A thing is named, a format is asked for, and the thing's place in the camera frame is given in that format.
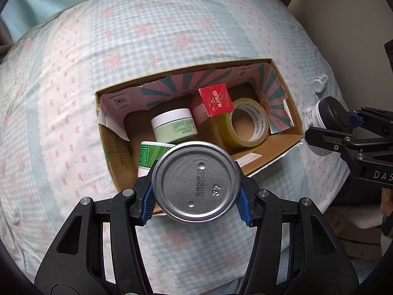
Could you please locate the patterned cardboard box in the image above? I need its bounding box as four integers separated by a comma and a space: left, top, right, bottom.
95, 58, 304, 215

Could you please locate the silver tin can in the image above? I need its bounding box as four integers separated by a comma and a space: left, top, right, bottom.
151, 141, 242, 225

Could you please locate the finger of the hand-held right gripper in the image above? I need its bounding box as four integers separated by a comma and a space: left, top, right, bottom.
348, 106, 393, 137
304, 125, 358, 158

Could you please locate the red box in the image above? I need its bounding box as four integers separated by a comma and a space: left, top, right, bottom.
192, 84, 236, 124

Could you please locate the white cream jar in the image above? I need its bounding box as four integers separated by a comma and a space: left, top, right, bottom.
151, 108, 198, 144

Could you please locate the small white bottle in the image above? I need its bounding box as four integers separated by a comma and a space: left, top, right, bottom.
311, 74, 329, 93

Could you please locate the black lid jar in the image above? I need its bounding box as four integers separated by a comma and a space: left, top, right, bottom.
305, 96, 351, 157

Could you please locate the yellow tape roll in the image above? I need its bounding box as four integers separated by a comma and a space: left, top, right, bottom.
218, 98, 271, 149

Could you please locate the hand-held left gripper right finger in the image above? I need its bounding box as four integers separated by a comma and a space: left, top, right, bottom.
233, 160, 360, 295

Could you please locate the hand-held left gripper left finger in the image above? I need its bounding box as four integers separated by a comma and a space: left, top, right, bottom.
34, 159, 161, 295

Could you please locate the green striped jar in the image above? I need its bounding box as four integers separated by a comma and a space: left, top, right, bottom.
137, 141, 176, 179

